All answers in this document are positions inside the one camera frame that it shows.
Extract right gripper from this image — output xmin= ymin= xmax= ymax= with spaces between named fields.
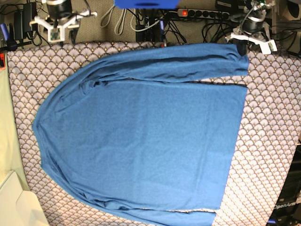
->
xmin=46 ymin=0 xmax=72 ymax=20

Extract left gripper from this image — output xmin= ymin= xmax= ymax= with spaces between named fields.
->
xmin=237 ymin=14 xmax=265 ymax=57

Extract blue long-sleeve T-shirt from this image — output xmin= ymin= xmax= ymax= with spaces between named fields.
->
xmin=32 ymin=43 xmax=249 ymax=226

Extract black power adapter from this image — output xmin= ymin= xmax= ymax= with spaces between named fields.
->
xmin=14 ymin=2 xmax=38 ymax=41

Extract blue box at top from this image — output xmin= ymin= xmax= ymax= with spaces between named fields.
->
xmin=114 ymin=0 xmax=179 ymax=9

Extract black power strip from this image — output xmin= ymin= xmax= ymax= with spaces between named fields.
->
xmin=176 ymin=8 xmax=230 ymax=20

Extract fan-patterned tablecloth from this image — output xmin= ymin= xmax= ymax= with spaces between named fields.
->
xmin=7 ymin=42 xmax=301 ymax=226

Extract black OpenArm base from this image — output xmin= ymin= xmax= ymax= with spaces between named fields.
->
xmin=267 ymin=145 xmax=301 ymax=226

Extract white plastic bin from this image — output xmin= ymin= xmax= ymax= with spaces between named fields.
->
xmin=0 ymin=170 xmax=49 ymax=226

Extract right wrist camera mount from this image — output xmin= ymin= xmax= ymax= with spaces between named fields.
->
xmin=29 ymin=10 xmax=98 ymax=45

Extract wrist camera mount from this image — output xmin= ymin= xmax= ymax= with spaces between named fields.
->
xmin=29 ymin=10 xmax=98 ymax=45
xmin=227 ymin=32 xmax=277 ymax=55

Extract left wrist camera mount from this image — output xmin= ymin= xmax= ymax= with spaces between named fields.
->
xmin=227 ymin=32 xmax=277 ymax=55

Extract blue-handled clamp left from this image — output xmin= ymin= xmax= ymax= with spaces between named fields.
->
xmin=0 ymin=23 xmax=17 ymax=52

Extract blue-handled clamp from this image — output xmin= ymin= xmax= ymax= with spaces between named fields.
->
xmin=0 ymin=23 xmax=17 ymax=52
xmin=159 ymin=20 xmax=167 ymax=48

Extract white looped cable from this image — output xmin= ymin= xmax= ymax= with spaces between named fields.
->
xmin=100 ymin=7 xmax=129 ymax=36

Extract blue-handled clamp centre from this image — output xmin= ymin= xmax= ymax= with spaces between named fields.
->
xmin=159 ymin=20 xmax=167 ymax=48

